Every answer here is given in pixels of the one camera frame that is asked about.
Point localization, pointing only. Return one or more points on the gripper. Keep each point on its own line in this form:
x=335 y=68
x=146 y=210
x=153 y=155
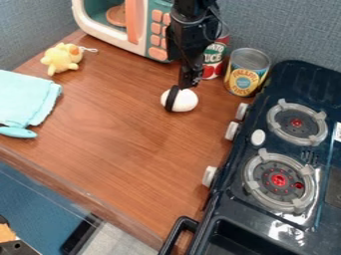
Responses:
x=191 y=36

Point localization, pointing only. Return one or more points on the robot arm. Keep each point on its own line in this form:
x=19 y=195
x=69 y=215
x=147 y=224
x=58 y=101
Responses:
x=192 y=5

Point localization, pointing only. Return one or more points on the white toy with black band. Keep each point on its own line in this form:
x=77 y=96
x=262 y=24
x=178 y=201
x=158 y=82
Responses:
x=184 y=99

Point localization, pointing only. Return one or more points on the red tomato can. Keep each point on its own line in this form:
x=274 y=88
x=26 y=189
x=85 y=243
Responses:
x=214 y=63

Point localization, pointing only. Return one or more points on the yellow can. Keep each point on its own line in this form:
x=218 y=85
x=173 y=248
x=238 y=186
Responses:
x=245 y=74

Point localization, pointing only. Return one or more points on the toy microwave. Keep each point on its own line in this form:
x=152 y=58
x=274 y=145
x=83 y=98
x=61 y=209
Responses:
x=133 y=30

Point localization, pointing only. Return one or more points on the toy stove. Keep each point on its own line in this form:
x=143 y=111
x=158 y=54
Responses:
x=279 y=166

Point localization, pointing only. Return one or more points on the yellow plush duck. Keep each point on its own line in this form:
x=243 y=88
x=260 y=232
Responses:
x=61 y=59

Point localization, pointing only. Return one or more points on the light blue cloth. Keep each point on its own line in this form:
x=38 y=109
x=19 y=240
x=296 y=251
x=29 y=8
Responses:
x=24 y=98

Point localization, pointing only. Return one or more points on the light blue tool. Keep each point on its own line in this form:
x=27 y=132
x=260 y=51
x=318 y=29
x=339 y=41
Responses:
x=17 y=132

